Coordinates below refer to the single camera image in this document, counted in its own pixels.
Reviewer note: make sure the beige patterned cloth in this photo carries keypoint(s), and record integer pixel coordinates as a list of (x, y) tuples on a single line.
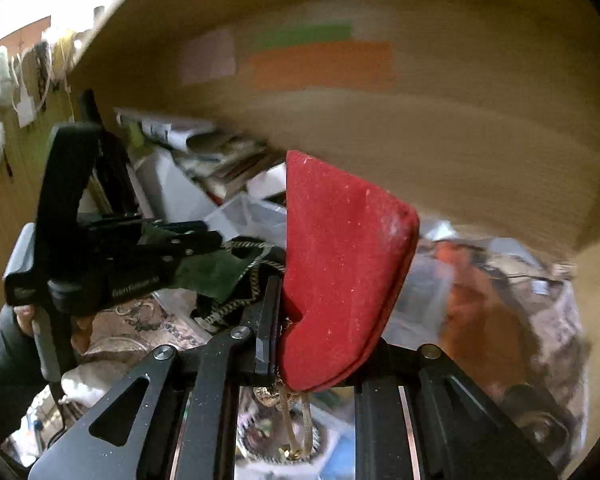
[(130, 325)]

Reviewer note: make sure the pink sticky note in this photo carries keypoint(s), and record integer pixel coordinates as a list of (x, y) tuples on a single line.
[(207, 57)]

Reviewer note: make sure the person's left hand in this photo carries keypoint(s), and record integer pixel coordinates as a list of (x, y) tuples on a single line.
[(24, 317)]

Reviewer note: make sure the wooden board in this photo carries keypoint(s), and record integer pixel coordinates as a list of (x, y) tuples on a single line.
[(430, 150)]

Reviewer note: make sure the clear plastic box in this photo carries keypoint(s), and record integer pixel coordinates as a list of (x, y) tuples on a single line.
[(255, 220)]

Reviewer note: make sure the stack of books and papers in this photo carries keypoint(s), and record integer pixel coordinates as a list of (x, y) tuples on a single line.
[(215, 155)]

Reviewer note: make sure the orange sticky note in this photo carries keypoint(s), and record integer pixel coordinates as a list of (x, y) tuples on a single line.
[(325, 66)]

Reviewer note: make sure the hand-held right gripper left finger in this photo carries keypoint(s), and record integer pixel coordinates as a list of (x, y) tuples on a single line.
[(267, 332)]

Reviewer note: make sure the white box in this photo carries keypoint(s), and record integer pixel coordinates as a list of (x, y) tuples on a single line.
[(170, 190)]

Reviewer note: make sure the clear plastic bag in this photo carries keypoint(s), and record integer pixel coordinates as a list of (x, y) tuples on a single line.
[(555, 320)]

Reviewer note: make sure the orange cloth item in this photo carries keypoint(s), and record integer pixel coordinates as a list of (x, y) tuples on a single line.
[(472, 305)]

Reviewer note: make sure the green sticky note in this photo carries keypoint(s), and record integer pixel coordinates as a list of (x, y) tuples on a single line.
[(305, 35)]

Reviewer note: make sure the person's left forearm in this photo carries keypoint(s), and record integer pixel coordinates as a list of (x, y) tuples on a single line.
[(7, 375)]

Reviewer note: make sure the red velvet pouch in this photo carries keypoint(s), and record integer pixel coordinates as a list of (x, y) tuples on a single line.
[(340, 260)]

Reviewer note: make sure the white hanging tag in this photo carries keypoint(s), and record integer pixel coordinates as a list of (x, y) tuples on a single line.
[(26, 107)]

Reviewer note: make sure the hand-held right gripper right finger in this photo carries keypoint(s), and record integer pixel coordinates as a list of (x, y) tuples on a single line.
[(380, 425)]

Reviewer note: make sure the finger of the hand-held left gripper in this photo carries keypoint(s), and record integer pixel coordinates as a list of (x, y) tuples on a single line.
[(130, 222), (180, 247)]

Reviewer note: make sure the white plush toy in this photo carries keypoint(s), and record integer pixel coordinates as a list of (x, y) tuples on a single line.
[(1, 72)]

